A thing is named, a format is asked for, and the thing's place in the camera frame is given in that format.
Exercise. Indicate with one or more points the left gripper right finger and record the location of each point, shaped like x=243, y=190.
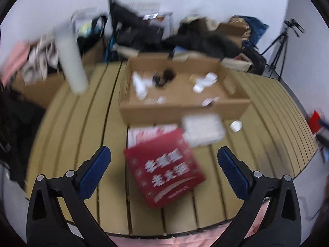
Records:
x=236, y=172

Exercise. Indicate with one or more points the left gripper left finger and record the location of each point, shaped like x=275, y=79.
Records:
x=91, y=171

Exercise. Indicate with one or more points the white rectangular plastic bottle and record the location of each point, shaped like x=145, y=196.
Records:
x=202, y=129

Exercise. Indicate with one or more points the pink white packet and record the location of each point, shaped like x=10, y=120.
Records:
x=143, y=134

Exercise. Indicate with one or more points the red printed box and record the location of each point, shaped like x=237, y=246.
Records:
x=164, y=168

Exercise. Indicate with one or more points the white ribbed jar lid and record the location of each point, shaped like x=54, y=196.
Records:
x=210, y=79

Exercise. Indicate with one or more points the white cylindrical spray bottle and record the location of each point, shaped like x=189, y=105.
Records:
x=139, y=86

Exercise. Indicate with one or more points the pink jacket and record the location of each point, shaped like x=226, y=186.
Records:
x=204, y=238

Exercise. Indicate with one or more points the black backpack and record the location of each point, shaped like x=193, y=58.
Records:
x=259, y=62

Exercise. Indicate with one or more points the large cardboard box left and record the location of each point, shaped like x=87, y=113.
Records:
x=42, y=92

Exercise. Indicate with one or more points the shallow cardboard tray box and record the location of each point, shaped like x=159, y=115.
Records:
x=166, y=105

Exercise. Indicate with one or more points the blue fabric bag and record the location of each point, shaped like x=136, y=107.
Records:
x=255, y=29

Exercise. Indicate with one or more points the white beige crumpled cloth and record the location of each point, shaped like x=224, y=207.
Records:
x=43, y=56

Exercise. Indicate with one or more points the cardboard box at right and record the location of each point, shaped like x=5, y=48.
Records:
x=235, y=32

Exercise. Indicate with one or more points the pink bag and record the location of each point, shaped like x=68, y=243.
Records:
x=16, y=59

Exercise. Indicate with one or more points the tall white thermos bottle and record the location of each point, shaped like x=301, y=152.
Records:
x=69, y=57

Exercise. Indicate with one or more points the pile of black clothes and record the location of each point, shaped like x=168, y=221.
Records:
x=137, y=34

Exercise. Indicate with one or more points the white appliance carton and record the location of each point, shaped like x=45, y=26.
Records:
x=163, y=20

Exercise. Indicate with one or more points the black camera tripod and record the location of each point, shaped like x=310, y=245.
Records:
x=282, y=40

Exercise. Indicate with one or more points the metal folding chair frame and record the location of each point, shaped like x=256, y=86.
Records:
x=82, y=19

